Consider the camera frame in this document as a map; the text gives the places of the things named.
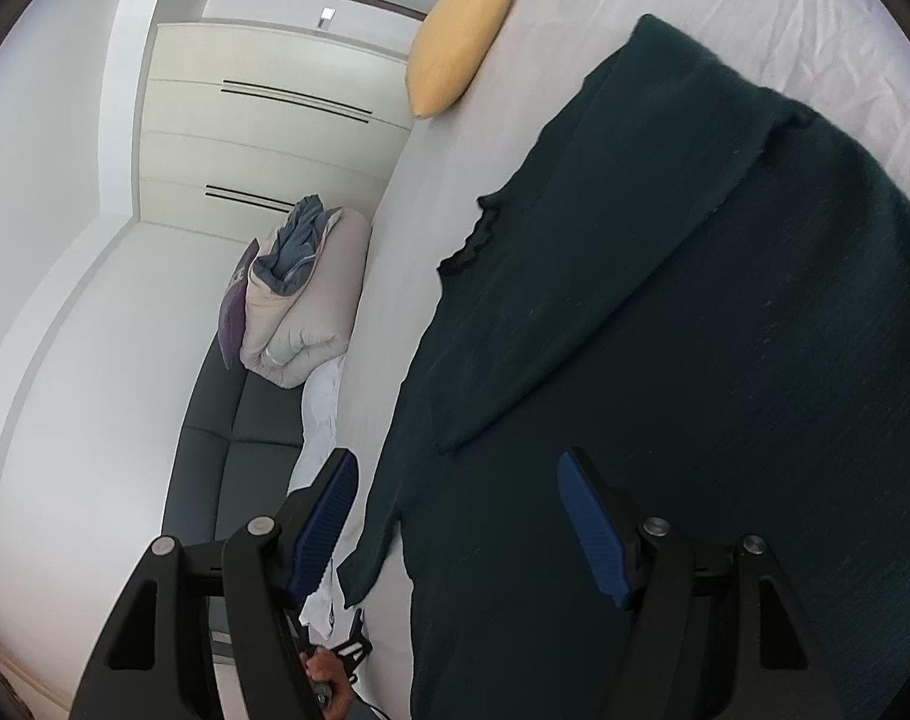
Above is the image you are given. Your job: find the purple pillow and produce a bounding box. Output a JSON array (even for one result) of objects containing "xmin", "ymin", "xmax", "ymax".
[{"xmin": 216, "ymin": 238, "xmax": 261, "ymax": 370}]

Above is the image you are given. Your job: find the dark green knit garment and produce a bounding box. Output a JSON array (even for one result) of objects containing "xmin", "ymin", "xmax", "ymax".
[{"xmin": 337, "ymin": 13, "xmax": 910, "ymax": 720}]

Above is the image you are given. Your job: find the cream wardrobe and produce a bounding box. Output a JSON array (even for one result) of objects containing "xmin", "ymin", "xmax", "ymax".
[{"xmin": 128, "ymin": 22, "xmax": 418, "ymax": 245}]

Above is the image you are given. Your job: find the person's left hand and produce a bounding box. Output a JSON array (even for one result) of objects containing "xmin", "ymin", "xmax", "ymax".
[{"xmin": 302, "ymin": 652, "xmax": 360, "ymax": 720}]

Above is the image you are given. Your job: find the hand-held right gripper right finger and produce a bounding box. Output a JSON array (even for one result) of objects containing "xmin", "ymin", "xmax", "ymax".
[{"xmin": 558, "ymin": 448, "xmax": 846, "ymax": 720}]

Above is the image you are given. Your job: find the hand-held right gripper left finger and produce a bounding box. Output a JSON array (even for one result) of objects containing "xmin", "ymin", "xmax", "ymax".
[{"xmin": 68, "ymin": 448, "xmax": 362, "ymax": 720}]

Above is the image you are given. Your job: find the yellow pillow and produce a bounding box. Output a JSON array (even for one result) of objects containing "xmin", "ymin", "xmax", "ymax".
[{"xmin": 405, "ymin": 0, "xmax": 517, "ymax": 119}]

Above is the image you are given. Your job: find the blue-grey cloth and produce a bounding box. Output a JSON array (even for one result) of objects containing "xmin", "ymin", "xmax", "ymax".
[{"xmin": 263, "ymin": 195, "xmax": 343, "ymax": 293}]

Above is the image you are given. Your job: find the dark grey padded headboard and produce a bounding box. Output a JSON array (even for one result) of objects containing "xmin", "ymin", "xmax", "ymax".
[{"xmin": 161, "ymin": 330, "xmax": 328, "ymax": 661}]

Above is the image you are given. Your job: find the white crumpled sheet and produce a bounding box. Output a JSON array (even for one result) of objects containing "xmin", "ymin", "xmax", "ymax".
[{"xmin": 286, "ymin": 356, "xmax": 366, "ymax": 635}]

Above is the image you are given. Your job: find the white bed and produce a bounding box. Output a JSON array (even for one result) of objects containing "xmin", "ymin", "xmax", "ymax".
[{"xmin": 335, "ymin": 0, "xmax": 910, "ymax": 720}]

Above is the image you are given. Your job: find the beige folded duvet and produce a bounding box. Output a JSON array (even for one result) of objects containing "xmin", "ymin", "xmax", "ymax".
[{"xmin": 239, "ymin": 206, "xmax": 372, "ymax": 389}]

